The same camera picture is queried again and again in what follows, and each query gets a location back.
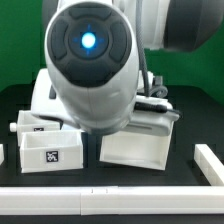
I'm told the white drawer with knob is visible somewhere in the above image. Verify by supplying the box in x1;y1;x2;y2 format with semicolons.
9;110;60;142

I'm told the white right rail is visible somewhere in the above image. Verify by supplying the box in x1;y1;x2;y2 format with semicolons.
194;144;224;187

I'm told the white front rail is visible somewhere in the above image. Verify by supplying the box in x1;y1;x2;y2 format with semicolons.
0;186;224;215

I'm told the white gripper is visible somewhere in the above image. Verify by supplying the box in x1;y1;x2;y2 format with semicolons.
31;69;180;136

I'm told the black cable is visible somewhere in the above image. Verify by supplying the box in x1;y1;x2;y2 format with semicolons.
134;0;184;119

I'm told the white drawer cabinet box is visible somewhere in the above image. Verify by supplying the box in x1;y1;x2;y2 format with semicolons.
100;131;171;170

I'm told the white rail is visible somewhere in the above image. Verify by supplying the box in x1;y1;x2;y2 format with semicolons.
0;186;224;215
194;144;224;187

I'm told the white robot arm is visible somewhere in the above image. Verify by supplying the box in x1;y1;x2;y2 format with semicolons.
31;0;224;135

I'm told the white left rail block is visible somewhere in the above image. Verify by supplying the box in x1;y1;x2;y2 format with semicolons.
0;144;4;166

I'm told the white drawer without knob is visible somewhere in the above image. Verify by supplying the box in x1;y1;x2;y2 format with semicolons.
20;130;83;173

